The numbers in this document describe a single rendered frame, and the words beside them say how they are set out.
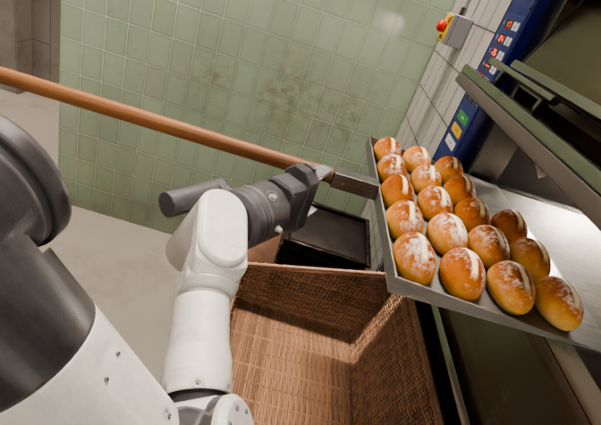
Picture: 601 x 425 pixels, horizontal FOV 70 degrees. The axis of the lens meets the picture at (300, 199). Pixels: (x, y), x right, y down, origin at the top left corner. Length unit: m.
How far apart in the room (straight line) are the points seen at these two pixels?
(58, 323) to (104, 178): 2.24
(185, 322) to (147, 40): 1.77
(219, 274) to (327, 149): 1.65
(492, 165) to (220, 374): 0.93
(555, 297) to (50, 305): 0.66
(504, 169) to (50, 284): 1.10
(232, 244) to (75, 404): 0.27
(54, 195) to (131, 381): 0.13
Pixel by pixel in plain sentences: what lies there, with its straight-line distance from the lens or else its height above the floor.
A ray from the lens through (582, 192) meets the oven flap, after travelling 0.57.
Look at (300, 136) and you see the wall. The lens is 2.09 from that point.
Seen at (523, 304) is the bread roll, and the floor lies 1.21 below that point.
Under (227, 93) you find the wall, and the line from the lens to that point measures 2.08.
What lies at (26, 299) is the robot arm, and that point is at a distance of 0.27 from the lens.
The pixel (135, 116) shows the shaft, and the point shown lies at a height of 1.20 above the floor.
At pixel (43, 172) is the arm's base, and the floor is 1.40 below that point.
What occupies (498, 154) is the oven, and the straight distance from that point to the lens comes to 1.21.
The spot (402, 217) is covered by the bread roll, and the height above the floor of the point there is 1.22.
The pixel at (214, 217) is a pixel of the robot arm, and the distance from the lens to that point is 0.52.
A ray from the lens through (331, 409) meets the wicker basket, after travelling 1.22.
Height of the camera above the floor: 1.54
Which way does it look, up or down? 29 degrees down
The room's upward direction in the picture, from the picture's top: 19 degrees clockwise
